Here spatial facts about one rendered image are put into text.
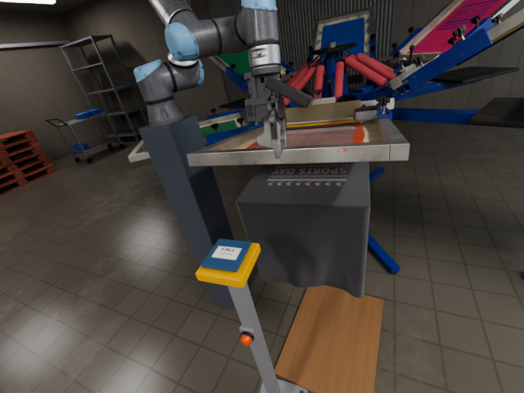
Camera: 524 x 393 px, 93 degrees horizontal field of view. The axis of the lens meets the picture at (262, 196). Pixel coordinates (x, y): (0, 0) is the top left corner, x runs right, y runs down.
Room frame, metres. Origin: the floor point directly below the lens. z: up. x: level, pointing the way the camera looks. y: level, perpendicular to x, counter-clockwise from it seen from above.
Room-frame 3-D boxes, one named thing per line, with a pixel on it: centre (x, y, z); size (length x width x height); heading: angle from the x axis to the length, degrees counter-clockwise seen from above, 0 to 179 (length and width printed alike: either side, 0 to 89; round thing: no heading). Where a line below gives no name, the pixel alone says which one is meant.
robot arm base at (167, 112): (1.14, 0.34, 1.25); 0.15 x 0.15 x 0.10
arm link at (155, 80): (1.15, 0.33, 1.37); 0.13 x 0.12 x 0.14; 119
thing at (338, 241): (0.69, -0.11, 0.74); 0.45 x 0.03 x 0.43; 65
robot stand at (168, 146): (1.14, 0.34, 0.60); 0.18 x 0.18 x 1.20; 60
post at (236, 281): (0.49, 0.12, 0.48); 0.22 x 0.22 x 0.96; 65
